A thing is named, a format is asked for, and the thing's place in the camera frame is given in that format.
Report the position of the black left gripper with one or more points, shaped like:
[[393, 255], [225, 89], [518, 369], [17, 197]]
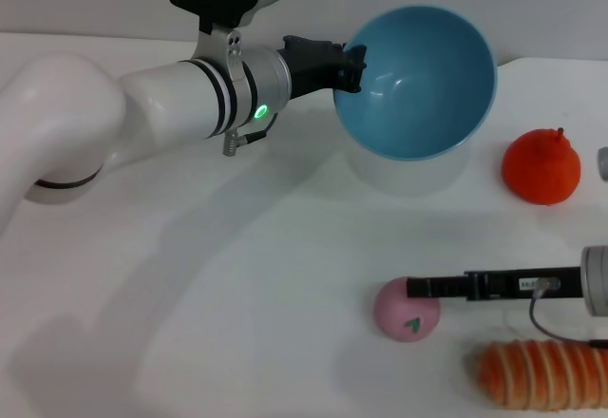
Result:
[[313, 66]]

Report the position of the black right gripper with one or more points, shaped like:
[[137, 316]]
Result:
[[499, 286]]

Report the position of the pink toy peach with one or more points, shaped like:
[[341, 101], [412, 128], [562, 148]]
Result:
[[399, 318]]

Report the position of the blue bowl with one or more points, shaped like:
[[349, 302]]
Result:
[[427, 95]]

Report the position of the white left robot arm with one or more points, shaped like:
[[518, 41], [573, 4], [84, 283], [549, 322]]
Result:
[[142, 104]]

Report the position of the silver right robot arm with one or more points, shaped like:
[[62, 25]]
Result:
[[596, 280]]

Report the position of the orange striped toy bread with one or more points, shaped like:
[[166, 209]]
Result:
[[546, 380]]

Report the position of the orange toy tangerine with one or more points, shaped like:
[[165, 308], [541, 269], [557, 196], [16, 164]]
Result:
[[541, 171]]

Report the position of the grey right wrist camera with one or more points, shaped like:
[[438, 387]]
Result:
[[603, 161]]

